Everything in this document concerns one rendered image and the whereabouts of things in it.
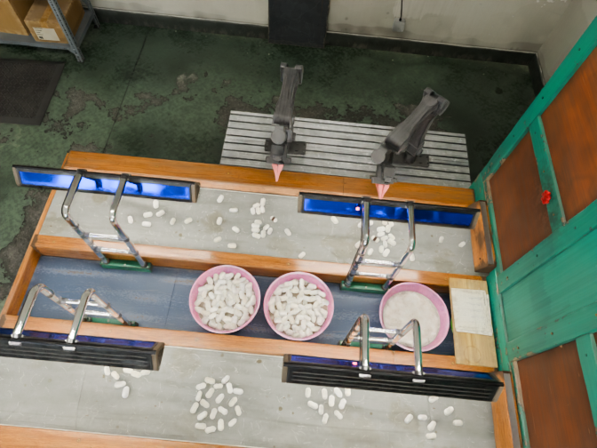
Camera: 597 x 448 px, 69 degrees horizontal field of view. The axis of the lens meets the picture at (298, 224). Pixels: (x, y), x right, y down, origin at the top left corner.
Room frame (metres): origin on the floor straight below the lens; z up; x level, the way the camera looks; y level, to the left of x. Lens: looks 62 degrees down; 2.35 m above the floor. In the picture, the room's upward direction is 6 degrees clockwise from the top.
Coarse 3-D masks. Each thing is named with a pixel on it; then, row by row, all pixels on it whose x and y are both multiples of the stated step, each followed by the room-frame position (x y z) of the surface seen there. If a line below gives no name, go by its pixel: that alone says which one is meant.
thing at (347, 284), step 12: (408, 204) 0.77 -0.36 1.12; (408, 216) 0.73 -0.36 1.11; (408, 228) 0.68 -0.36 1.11; (360, 252) 0.61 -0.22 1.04; (408, 252) 0.61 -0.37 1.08; (384, 264) 0.61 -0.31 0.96; (396, 264) 0.61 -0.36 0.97; (348, 276) 0.61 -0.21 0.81; (384, 276) 0.61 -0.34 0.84; (348, 288) 0.61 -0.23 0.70; (360, 288) 0.61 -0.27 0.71; (372, 288) 0.61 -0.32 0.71; (384, 288) 0.61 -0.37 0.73
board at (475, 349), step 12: (468, 288) 0.63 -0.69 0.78; (480, 288) 0.64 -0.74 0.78; (456, 336) 0.44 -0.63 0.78; (468, 336) 0.44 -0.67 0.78; (480, 336) 0.45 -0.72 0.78; (492, 336) 0.45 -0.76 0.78; (456, 348) 0.39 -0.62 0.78; (468, 348) 0.40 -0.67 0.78; (480, 348) 0.40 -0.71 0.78; (492, 348) 0.41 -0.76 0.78; (456, 360) 0.35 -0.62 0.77; (468, 360) 0.35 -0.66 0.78; (480, 360) 0.36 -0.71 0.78; (492, 360) 0.36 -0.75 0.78
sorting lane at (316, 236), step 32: (64, 192) 0.88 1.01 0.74; (224, 192) 0.97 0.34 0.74; (64, 224) 0.73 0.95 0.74; (96, 224) 0.75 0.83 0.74; (128, 224) 0.76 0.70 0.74; (160, 224) 0.78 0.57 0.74; (192, 224) 0.80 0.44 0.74; (224, 224) 0.81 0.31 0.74; (288, 224) 0.85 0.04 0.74; (320, 224) 0.86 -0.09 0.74; (352, 224) 0.88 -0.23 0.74; (416, 224) 0.91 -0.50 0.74; (288, 256) 0.70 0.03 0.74; (320, 256) 0.71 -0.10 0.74; (352, 256) 0.73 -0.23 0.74; (416, 256) 0.76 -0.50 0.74; (448, 256) 0.78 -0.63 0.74
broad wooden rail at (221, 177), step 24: (72, 168) 0.99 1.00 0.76; (96, 168) 1.00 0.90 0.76; (120, 168) 1.02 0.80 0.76; (144, 168) 1.03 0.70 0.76; (168, 168) 1.04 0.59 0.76; (192, 168) 1.06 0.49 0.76; (216, 168) 1.07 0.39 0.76; (240, 168) 1.08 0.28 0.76; (264, 192) 0.99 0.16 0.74; (288, 192) 1.00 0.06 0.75; (312, 192) 1.00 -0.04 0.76; (336, 192) 1.01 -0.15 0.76; (360, 192) 1.03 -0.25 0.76; (408, 192) 1.06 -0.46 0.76; (432, 192) 1.07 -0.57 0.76; (456, 192) 1.08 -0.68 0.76
